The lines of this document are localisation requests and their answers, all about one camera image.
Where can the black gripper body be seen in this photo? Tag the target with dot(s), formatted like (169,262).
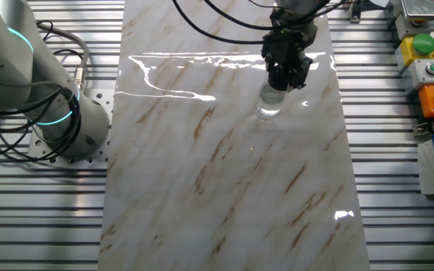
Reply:
(288,49)

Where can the perforated robot base plate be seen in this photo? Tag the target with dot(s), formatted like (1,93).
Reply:
(100,98)

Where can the clear glass jar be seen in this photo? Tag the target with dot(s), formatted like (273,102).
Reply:
(269,103)

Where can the grey red button box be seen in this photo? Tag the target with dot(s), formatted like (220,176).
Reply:
(409,27)

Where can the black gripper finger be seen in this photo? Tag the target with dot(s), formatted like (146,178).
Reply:
(301,75)
(270,67)

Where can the silver metal box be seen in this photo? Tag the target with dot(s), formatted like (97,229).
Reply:
(422,8)

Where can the marble pattern board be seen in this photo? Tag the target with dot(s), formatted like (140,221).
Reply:
(232,169)

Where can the grey green button box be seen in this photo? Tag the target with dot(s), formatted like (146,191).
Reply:
(422,75)

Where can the small metal bracket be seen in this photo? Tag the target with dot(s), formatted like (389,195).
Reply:
(426,128)

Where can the dark metal bracket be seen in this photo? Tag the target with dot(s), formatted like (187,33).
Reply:
(355,11)

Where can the yellow button box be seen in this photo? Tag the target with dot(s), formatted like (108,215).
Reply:
(409,52)

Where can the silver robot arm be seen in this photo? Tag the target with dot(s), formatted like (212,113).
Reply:
(2,67)

